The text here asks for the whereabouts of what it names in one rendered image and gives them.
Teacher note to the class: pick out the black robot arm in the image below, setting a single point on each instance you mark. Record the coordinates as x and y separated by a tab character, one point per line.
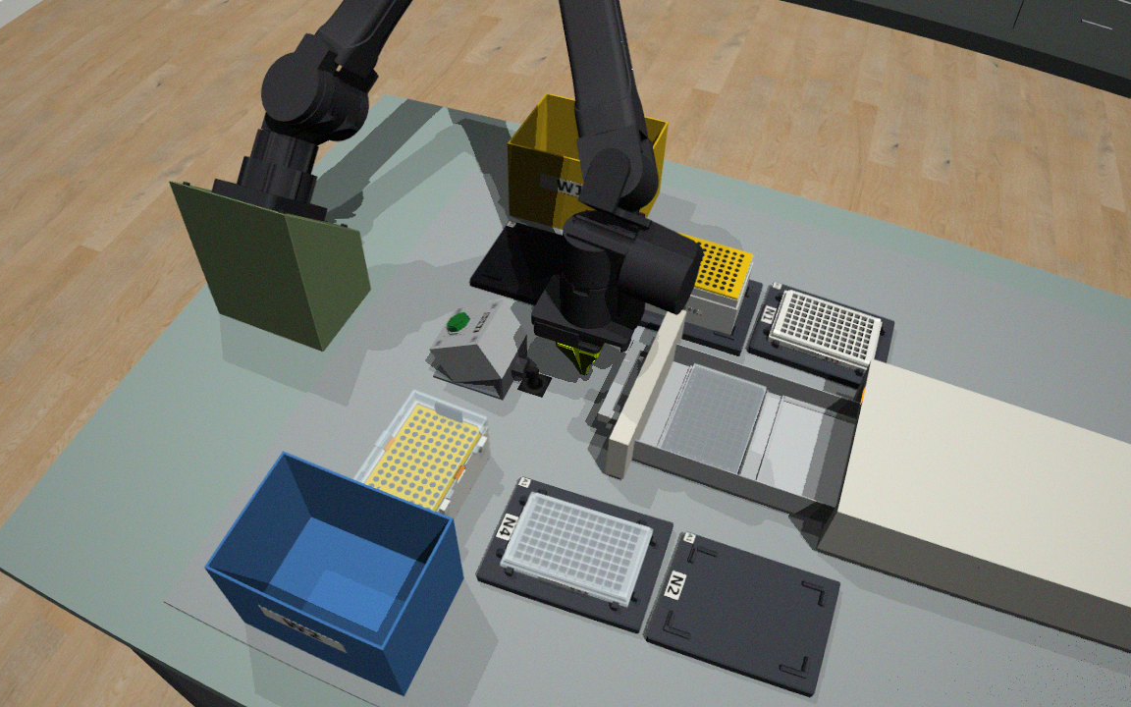
313	104

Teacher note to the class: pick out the pale grey bench mat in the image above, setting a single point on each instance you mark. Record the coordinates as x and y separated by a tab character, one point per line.
892	643

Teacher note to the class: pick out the blue open-top bin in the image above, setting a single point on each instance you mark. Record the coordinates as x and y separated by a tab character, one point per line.
345	555

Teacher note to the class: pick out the white multi-well plate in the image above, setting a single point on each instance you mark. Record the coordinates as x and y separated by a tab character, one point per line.
619	570

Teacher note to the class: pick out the yellow open-top bin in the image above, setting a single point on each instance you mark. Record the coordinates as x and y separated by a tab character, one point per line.
544	187

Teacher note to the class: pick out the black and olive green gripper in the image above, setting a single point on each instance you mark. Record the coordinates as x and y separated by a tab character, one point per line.
582	321

